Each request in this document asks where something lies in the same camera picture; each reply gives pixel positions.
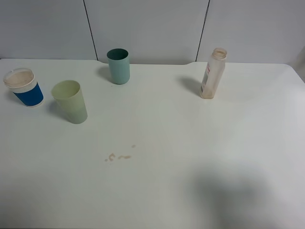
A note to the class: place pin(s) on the clear plastic drink bottle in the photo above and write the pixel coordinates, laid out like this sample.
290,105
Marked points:
213,73

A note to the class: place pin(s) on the blue sleeved clear cup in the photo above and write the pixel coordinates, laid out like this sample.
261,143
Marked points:
23,84

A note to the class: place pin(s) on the teal plastic cup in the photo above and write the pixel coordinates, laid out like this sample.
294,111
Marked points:
119,65

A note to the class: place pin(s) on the pale yellow plastic cup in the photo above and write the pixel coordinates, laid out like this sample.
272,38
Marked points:
68,95

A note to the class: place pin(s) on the brown spill stain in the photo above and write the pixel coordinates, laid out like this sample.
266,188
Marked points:
112,157

